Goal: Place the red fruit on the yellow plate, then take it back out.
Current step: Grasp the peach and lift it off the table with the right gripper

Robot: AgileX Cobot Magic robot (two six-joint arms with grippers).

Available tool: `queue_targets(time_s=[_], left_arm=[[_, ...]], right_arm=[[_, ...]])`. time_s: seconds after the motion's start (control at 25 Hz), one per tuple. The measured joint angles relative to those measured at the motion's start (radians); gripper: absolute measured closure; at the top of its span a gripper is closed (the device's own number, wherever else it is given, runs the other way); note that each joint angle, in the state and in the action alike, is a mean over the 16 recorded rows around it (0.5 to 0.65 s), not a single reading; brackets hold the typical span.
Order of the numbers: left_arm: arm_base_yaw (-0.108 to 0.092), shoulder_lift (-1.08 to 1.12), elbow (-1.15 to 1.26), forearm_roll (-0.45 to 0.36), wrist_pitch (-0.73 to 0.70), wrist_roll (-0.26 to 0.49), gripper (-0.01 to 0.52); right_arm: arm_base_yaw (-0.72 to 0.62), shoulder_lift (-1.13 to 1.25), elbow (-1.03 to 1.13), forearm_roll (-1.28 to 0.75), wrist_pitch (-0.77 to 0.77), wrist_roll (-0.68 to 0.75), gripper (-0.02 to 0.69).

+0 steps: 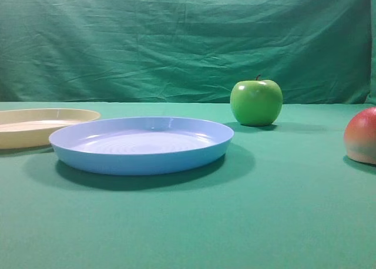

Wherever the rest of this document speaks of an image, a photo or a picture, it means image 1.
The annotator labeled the blue plastic plate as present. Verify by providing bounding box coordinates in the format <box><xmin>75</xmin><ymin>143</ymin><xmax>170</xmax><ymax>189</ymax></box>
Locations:
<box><xmin>49</xmin><ymin>116</ymin><xmax>234</xmax><ymax>176</ymax></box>

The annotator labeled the yellow plastic plate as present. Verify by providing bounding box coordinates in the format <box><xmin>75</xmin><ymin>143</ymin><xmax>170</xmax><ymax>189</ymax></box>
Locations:
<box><xmin>1</xmin><ymin>108</ymin><xmax>101</xmax><ymax>149</ymax></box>

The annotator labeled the green apple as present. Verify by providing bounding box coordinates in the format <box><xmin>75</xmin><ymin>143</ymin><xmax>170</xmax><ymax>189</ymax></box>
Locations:
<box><xmin>230</xmin><ymin>76</ymin><xmax>283</xmax><ymax>126</ymax></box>

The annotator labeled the green backdrop cloth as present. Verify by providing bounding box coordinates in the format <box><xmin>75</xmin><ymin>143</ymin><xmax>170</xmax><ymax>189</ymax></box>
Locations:
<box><xmin>1</xmin><ymin>0</ymin><xmax>375</xmax><ymax>104</ymax></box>

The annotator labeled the green table cloth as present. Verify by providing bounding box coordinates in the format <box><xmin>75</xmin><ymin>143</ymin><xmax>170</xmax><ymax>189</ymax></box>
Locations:
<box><xmin>1</xmin><ymin>102</ymin><xmax>375</xmax><ymax>268</ymax></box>

